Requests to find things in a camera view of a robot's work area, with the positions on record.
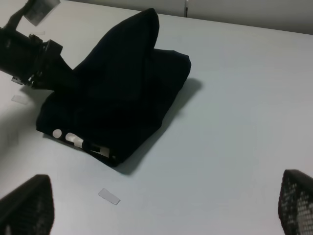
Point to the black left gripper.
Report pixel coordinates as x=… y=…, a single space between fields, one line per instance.
x=49 y=70

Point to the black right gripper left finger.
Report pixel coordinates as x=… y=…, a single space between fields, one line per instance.
x=28 y=209

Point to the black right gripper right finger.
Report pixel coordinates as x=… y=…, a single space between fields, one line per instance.
x=295 y=205

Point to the black short sleeve t-shirt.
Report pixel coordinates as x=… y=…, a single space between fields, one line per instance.
x=126 y=87

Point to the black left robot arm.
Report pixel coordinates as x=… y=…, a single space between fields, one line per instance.
x=17 y=55

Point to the clear tape strip far right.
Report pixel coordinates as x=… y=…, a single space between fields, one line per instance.
x=38 y=33

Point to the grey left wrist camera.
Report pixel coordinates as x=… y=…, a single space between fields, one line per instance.
x=39 y=9

